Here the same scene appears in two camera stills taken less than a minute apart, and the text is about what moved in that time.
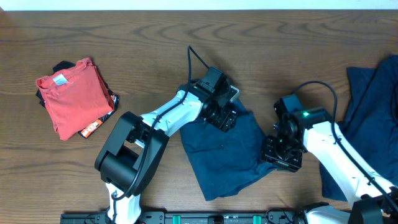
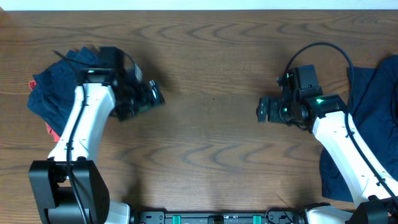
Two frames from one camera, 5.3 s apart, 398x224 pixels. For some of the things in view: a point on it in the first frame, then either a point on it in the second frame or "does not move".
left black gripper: x=227 y=121 -> x=145 y=102
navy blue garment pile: x=369 y=124 does not move
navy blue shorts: x=224 y=163 -> x=53 y=92
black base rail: x=273 y=216 does not move
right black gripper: x=268 y=150 -> x=273 y=114
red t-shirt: x=77 y=98 -> x=54 y=134
